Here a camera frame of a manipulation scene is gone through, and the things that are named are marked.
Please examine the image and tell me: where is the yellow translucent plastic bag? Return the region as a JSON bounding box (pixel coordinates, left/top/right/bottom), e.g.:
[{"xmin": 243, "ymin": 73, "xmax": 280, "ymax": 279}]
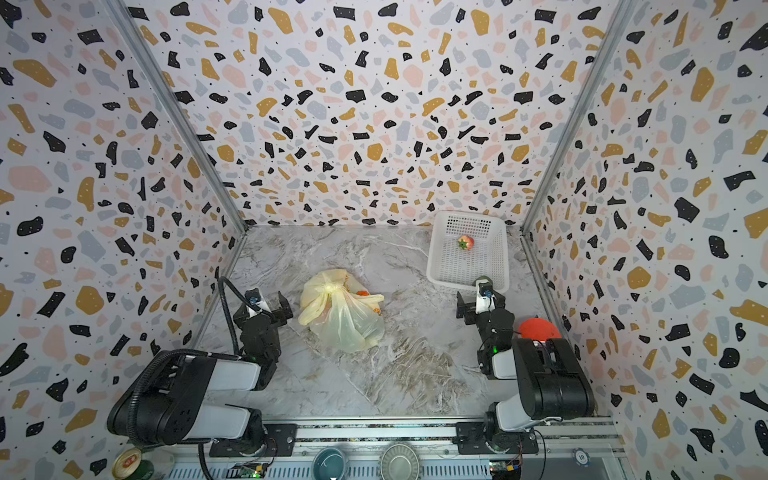
[{"xmin": 298, "ymin": 269, "xmax": 385, "ymax": 353}]

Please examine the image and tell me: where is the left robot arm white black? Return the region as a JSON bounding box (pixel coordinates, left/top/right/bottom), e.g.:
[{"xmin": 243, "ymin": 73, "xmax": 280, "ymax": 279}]
[{"xmin": 107, "ymin": 288, "xmax": 293, "ymax": 455}]

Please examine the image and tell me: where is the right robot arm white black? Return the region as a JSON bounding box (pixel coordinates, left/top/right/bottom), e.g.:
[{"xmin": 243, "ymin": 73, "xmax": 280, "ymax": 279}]
[{"xmin": 455, "ymin": 284, "xmax": 595, "ymax": 455}]

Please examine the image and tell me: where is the green fruit in basket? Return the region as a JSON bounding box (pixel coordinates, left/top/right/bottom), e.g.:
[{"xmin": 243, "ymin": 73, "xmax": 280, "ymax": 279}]
[{"xmin": 475, "ymin": 275, "xmax": 493, "ymax": 288}]

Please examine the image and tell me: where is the white plastic mesh basket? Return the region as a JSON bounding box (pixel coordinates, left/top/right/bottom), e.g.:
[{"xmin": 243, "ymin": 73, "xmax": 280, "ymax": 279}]
[{"xmin": 427, "ymin": 211, "xmax": 510, "ymax": 293}]

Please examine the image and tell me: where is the small red strawberry toy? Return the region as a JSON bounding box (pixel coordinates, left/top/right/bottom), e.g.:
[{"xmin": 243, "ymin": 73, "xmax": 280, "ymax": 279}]
[{"xmin": 457, "ymin": 235, "xmax": 474, "ymax": 251}]

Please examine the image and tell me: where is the teal bowl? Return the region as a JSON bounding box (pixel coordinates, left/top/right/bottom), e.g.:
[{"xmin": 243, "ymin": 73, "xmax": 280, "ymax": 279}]
[{"xmin": 311, "ymin": 447, "xmax": 347, "ymax": 480}]

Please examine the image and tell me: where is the small round white token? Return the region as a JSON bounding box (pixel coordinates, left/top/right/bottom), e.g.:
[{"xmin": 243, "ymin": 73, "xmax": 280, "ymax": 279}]
[{"xmin": 572, "ymin": 448, "xmax": 590, "ymax": 467}]

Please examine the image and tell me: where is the grey ribbed plate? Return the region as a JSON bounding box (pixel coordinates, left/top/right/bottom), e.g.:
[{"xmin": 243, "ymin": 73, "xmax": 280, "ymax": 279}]
[{"xmin": 380, "ymin": 443, "xmax": 421, "ymax": 480}]

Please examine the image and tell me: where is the tin can with label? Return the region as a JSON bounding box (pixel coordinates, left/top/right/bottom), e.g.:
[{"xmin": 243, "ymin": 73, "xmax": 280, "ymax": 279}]
[{"xmin": 111, "ymin": 448, "xmax": 155, "ymax": 480}]

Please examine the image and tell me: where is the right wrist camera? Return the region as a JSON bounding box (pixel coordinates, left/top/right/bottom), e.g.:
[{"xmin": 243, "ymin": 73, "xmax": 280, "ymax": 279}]
[{"xmin": 475, "ymin": 286, "xmax": 495, "ymax": 314}]

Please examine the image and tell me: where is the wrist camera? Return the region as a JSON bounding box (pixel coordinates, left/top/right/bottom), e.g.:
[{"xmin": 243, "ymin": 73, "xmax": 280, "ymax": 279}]
[
  {"xmin": 475, "ymin": 286, "xmax": 495, "ymax": 314},
  {"xmin": 244, "ymin": 288, "xmax": 269, "ymax": 315}
]

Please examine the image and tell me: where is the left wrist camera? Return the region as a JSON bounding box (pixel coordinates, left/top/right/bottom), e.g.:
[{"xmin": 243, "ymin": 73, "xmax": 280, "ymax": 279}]
[{"xmin": 244, "ymin": 288, "xmax": 269, "ymax": 315}]

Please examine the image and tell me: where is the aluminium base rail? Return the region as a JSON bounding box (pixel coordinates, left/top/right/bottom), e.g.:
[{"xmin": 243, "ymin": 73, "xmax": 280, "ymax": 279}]
[{"xmin": 169, "ymin": 416, "xmax": 634, "ymax": 479}]

